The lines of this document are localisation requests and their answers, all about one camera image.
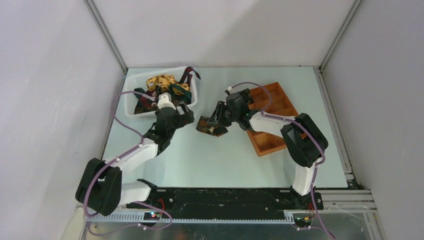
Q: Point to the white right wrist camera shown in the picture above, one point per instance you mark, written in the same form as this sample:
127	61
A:
229	91

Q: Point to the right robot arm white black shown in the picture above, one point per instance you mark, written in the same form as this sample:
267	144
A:
304	141

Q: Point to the white plastic mesh basket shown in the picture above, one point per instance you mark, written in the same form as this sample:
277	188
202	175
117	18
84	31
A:
139	80

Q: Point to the green navy plaid tie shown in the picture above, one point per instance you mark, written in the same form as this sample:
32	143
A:
151	95

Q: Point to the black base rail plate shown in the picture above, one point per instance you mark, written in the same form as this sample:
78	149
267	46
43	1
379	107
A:
231	203

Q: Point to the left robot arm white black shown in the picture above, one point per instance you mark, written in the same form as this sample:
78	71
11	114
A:
101	187

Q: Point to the brown dark patterned tie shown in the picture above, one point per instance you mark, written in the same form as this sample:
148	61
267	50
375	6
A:
145	105

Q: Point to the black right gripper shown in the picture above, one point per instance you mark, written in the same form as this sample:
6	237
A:
217	116

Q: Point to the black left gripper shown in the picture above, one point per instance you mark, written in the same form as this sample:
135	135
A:
185	118

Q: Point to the red navy striped tie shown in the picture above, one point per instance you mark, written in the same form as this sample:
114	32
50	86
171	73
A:
187	75

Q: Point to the orange compartment tray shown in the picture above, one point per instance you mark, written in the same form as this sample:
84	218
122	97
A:
266	143

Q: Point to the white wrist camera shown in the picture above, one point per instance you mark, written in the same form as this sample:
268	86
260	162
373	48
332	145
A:
229	91
165	101

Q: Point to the dark floral patterned tie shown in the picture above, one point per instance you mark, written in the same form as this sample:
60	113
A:
212	129

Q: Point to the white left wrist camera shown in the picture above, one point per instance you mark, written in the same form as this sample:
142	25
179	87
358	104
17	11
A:
165	101

